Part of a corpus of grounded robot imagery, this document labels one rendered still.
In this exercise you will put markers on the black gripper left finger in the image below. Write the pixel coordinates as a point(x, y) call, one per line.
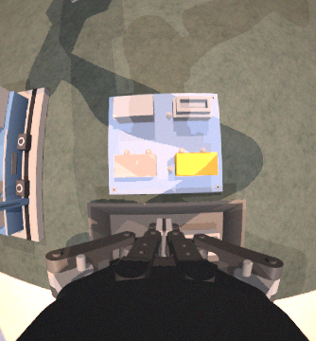
point(73, 262)

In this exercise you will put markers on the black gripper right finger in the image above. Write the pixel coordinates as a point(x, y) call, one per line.
point(260, 270)

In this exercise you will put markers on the orange block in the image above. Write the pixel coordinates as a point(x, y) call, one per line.
point(189, 164)

